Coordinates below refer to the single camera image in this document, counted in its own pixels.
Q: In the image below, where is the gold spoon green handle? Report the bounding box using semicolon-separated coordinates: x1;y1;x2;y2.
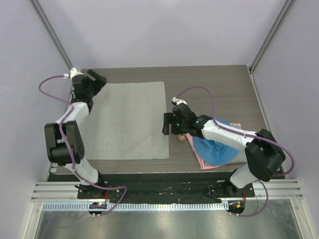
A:
177;134;186;142

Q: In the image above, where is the grey cloth napkin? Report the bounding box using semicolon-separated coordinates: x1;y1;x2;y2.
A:
80;82;169;160

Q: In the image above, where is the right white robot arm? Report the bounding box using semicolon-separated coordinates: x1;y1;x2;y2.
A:
162;103;286;197

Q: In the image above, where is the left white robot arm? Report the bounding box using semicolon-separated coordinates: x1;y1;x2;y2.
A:
44;68;107;199

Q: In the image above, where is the blue cloth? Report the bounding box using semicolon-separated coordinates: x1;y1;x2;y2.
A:
193;117;241;165

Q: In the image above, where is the pink cloth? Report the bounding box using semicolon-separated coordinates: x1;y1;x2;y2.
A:
186;122;242;170

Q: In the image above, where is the grey folded cloth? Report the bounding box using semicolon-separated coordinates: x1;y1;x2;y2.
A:
227;123;247;164

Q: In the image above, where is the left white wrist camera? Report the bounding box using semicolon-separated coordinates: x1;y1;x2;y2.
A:
63;67;83;80

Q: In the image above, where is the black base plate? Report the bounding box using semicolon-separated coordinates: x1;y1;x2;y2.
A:
77;172;255;204

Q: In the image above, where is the left aluminium frame post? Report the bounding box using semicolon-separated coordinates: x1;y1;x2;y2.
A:
29;0;73;69

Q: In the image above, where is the aluminium frame post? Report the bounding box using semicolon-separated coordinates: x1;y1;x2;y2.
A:
29;0;73;69
249;0;296;74

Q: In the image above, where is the aluminium front rail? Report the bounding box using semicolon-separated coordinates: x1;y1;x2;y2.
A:
31;179;304;201

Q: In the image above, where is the white slotted cable duct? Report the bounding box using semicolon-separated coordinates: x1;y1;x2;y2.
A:
42;201;229;212

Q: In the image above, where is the right aluminium frame post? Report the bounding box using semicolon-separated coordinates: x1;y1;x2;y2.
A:
249;0;296;74

